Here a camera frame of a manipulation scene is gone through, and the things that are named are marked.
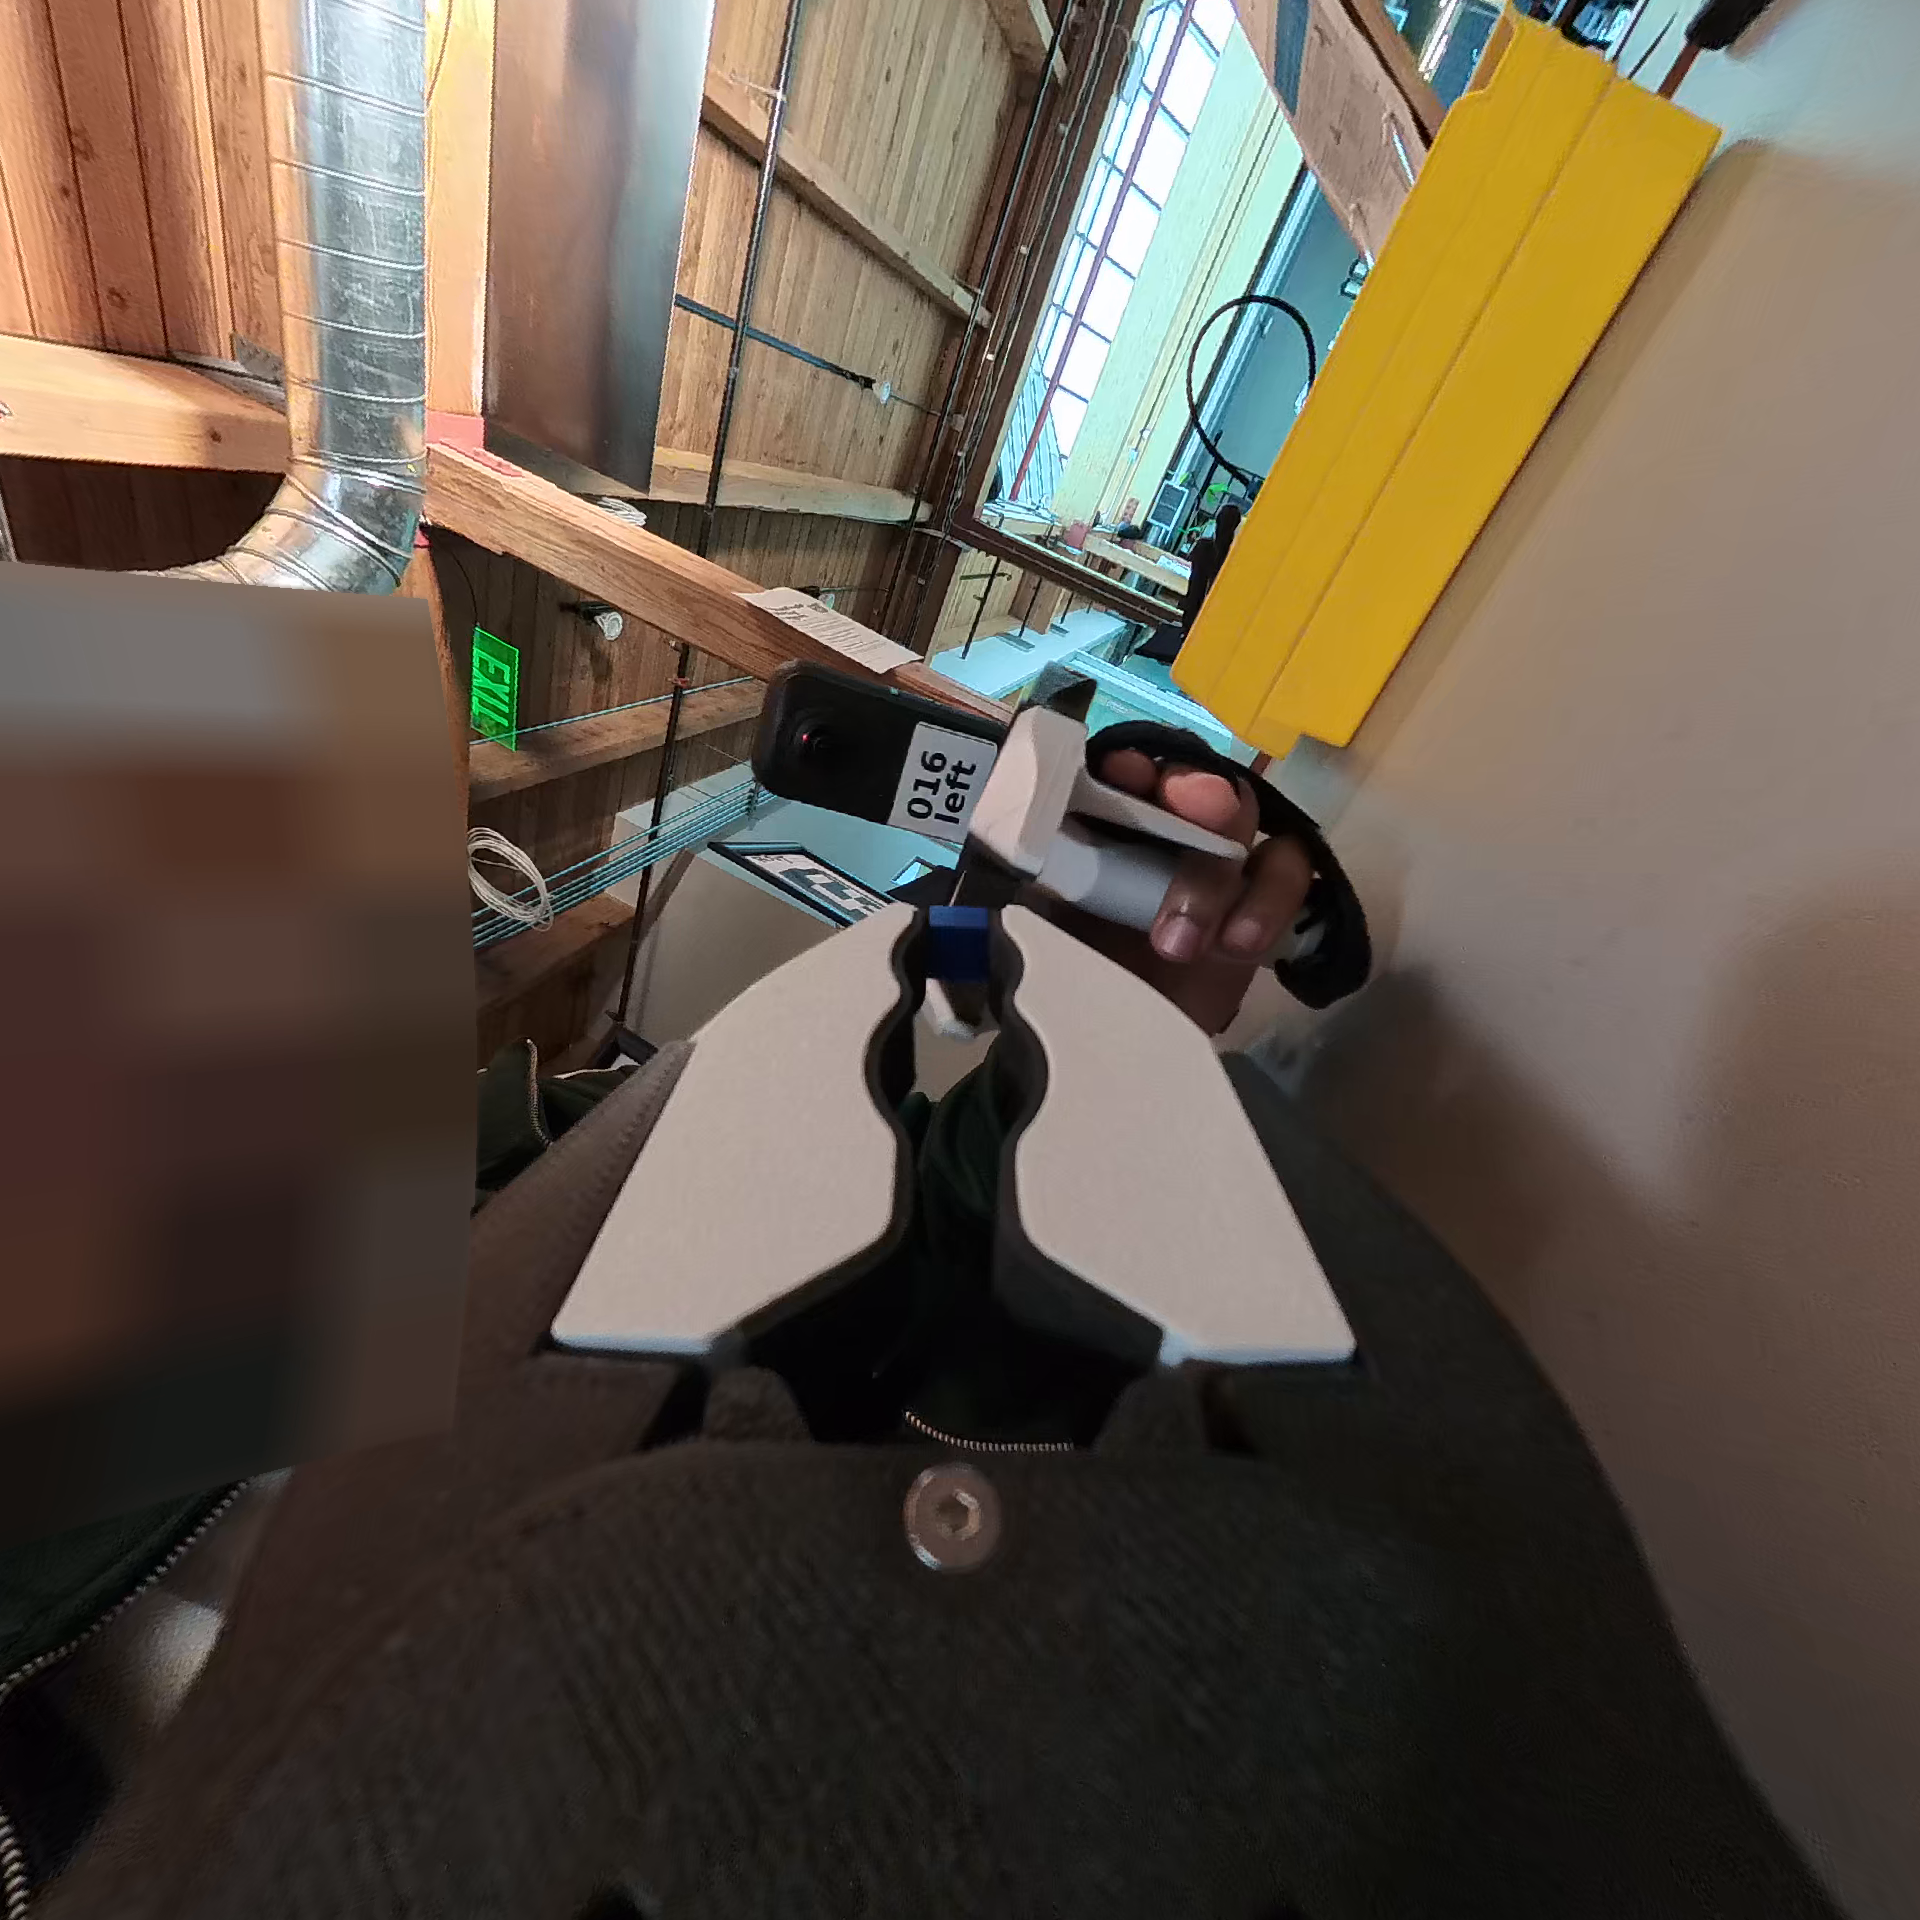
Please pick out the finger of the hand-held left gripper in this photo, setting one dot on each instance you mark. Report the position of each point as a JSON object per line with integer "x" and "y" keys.
{"x": 1031, "y": 795}

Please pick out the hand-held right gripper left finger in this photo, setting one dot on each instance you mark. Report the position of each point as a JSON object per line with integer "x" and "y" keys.
{"x": 734, "y": 1171}

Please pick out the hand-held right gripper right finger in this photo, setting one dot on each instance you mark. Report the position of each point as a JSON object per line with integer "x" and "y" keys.
{"x": 1170, "y": 1184}

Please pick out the yellow plastic bin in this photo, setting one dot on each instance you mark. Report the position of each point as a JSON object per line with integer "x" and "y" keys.
{"x": 1440, "y": 389}

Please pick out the person's left hand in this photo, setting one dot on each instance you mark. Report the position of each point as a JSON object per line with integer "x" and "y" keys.
{"x": 1207, "y": 907}

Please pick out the white paper notice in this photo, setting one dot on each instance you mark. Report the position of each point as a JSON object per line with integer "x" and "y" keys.
{"x": 826, "y": 622}

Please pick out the large framed marker poster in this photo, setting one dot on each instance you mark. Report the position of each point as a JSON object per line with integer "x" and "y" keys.
{"x": 819, "y": 884}

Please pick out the ceiling spotlight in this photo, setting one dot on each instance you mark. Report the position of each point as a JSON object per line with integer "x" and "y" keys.
{"x": 605, "y": 619}

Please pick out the green exit sign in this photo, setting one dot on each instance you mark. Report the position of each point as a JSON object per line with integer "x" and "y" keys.
{"x": 491, "y": 690}

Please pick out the skylight window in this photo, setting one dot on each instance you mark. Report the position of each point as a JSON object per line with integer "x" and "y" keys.
{"x": 1110, "y": 253}

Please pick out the wooden post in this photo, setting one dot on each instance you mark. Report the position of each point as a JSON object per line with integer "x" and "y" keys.
{"x": 600, "y": 547}

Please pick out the rectangular metal duct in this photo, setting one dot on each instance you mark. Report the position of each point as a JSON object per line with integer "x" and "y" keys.
{"x": 585, "y": 225}

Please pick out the round spiral metal duct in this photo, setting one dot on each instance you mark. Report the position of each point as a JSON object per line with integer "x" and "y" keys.
{"x": 359, "y": 270}

